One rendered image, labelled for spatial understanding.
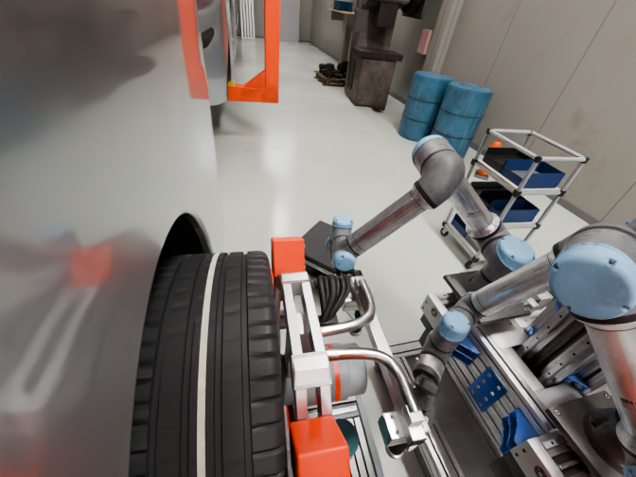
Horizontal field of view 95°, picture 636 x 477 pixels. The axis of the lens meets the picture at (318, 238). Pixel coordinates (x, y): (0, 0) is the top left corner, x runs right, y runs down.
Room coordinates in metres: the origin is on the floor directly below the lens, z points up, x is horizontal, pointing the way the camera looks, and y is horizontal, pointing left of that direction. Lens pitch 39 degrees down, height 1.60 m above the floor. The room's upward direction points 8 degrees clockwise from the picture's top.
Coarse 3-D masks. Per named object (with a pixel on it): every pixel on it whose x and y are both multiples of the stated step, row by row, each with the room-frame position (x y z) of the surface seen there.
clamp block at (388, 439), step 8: (384, 416) 0.25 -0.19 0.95; (392, 416) 0.25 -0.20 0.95; (424, 416) 0.26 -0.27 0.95; (384, 424) 0.24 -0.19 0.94; (392, 424) 0.24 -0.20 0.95; (400, 424) 0.24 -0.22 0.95; (424, 424) 0.24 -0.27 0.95; (384, 432) 0.23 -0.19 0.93; (392, 432) 0.22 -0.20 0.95; (400, 432) 0.22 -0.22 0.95; (424, 432) 0.23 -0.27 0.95; (384, 440) 0.22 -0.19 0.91; (392, 440) 0.21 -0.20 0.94; (400, 440) 0.21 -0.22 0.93
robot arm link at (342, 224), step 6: (336, 216) 0.87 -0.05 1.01; (342, 216) 0.87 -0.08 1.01; (348, 216) 0.88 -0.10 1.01; (336, 222) 0.83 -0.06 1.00; (342, 222) 0.83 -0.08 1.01; (348, 222) 0.84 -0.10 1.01; (336, 228) 0.83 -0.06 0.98; (342, 228) 0.82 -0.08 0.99; (348, 228) 0.83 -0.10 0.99; (330, 234) 0.85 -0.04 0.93; (336, 234) 0.80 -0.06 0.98; (342, 234) 0.79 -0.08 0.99; (348, 234) 0.80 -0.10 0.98; (330, 240) 0.84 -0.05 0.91
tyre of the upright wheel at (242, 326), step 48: (192, 288) 0.33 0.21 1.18; (240, 288) 0.35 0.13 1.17; (144, 336) 0.23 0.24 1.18; (192, 336) 0.24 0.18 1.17; (240, 336) 0.25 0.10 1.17; (144, 384) 0.17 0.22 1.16; (192, 384) 0.18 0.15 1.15; (240, 384) 0.19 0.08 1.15; (144, 432) 0.12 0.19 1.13; (192, 432) 0.13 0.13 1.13; (240, 432) 0.14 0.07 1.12
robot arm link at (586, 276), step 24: (576, 240) 0.46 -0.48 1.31; (600, 240) 0.43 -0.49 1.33; (624, 240) 0.44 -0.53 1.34; (552, 264) 0.43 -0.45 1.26; (576, 264) 0.39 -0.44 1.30; (600, 264) 0.38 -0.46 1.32; (624, 264) 0.37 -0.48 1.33; (552, 288) 0.39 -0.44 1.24; (576, 288) 0.37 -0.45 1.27; (600, 288) 0.36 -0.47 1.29; (624, 288) 0.34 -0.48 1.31; (576, 312) 0.35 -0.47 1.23; (600, 312) 0.34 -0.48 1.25; (624, 312) 0.33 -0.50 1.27; (600, 336) 0.34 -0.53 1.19; (624, 336) 0.33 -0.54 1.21; (600, 360) 0.33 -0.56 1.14; (624, 360) 0.31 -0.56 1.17; (624, 384) 0.29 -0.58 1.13; (624, 408) 0.27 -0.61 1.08; (624, 432) 0.26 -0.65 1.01
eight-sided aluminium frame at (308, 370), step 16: (304, 272) 0.47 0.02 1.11; (288, 288) 0.41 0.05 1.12; (304, 288) 0.42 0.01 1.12; (288, 304) 0.37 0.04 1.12; (304, 304) 0.39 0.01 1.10; (288, 320) 0.33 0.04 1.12; (288, 336) 0.31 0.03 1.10; (320, 336) 0.31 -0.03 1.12; (320, 352) 0.27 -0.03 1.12; (304, 368) 0.24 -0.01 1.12; (320, 368) 0.24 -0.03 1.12; (304, 384) 0.22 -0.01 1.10; (320, 384) 0.23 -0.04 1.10; (304, 400) 0.20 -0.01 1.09; (320, 400) 0.21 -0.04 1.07; (304, 416) 0.19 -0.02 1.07; (288, 432) 0.30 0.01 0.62; (288, 448) 0.26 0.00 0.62; (288, 464) 0.21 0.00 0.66
